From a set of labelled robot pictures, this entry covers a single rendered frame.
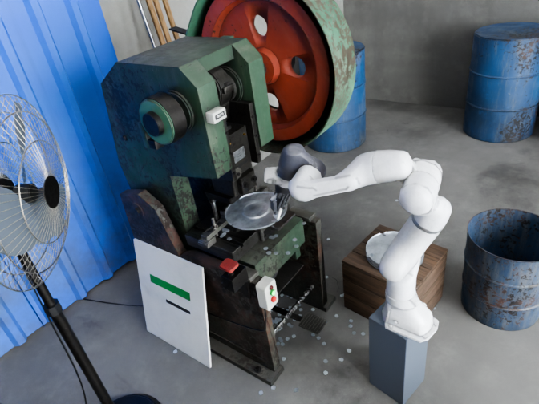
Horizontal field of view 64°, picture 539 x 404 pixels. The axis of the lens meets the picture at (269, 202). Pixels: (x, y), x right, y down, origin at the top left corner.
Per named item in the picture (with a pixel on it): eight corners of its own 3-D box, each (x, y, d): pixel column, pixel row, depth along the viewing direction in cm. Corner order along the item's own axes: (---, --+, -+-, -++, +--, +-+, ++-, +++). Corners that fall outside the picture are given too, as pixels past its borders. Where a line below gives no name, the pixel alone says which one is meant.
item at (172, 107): (204, 145, 167) (191, 89, 155) (183, 158, 160) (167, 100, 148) (165, 136, 179) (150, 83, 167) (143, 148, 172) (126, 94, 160)
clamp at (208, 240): (232, 228, 204) (228, 210, 198) (208, 248, 193) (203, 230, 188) (222, 224, 207) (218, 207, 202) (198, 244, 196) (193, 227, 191)
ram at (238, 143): (263, 183, 199) (253, 123, 183) (242, 199, 189) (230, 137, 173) (234, 175, 208) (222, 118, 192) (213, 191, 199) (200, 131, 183)
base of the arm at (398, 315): (445, 320, 175) (448, 295, 167) (420, 349, 165) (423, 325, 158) (397, 294, 190) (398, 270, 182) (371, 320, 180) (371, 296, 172)
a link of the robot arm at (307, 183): (378, 143, 145) (300, 153, 164) (361, 179, 134) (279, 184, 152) (387, 170, 151) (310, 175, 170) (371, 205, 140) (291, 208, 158)
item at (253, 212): (250, 239, 183) (250, 237, 183) (213, 213, 203) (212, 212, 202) (300, 207, 196) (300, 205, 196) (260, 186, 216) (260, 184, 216)
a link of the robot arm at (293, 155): (315, 194, 161) (325, 177, 167) (324, 170, 150) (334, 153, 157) (272, 175, 164) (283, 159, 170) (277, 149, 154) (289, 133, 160)
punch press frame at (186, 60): (314, 288, 240) (288, 38, 168) (269, 343, 213) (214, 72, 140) (210, 247, 284) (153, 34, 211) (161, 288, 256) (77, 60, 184)
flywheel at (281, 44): (382, 78, 188) (286, -67, 179) (362, 95, 175) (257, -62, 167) (283, 146, 243) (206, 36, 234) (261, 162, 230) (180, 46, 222)
